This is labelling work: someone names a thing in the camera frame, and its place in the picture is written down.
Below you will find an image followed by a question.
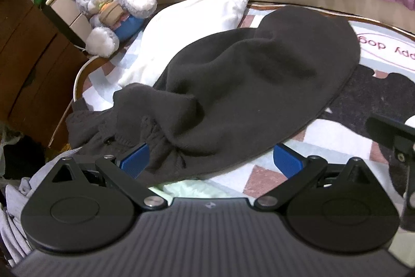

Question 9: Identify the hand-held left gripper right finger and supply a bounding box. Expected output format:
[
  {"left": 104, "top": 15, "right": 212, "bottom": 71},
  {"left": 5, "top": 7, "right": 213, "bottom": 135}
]
[{"left": 253, "top": 144, "right": 373, "bottom": 211}]

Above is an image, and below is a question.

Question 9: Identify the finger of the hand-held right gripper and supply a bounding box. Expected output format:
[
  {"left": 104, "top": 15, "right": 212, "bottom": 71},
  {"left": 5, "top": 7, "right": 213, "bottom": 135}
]
[{"left": 365, "top": 114, "right": 415, "bottom": 168}]

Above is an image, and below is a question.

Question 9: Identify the white folded cloth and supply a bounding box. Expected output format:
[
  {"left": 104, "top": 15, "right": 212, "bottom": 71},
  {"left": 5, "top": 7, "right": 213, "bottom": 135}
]
[{"left": 118, "top": 0, "right": 250, "bottom": 92}]

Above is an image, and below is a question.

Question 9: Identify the checkered printed mat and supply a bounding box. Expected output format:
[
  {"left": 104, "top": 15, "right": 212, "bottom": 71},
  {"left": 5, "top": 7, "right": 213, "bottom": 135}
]
[{"left": 76, "top": 1, "right": 415, "bottom": 232}]

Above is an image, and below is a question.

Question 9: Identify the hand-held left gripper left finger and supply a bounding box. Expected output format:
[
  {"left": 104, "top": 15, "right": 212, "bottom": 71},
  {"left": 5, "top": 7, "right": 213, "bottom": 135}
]
[{"left": 52, "top": 143, "right": 169, "bottom": 211}]

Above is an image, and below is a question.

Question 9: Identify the brown wooden cabinet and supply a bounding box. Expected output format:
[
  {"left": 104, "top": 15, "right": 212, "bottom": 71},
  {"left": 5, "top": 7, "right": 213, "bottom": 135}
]
[{"left": 0, "top": 0, "right": 88, "bottom": 148}]

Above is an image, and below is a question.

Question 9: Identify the grey clothing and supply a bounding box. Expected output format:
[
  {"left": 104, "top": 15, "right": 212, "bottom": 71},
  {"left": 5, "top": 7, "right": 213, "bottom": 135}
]
[{"left": 0, "top": 150, "right": 49, "bottom": 266}]

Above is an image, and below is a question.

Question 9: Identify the dark brown knit sweater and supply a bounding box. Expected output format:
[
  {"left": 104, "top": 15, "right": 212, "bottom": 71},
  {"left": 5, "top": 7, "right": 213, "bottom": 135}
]
[{"left": 65, "top": 4, "right": 362, "bottom": 191}]

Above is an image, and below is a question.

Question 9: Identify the beige bedside box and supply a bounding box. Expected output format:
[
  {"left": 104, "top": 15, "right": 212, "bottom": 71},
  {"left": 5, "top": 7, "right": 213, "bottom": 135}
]
[{"left": 49, "top": 0, "right": 86, "bottom": 36}]

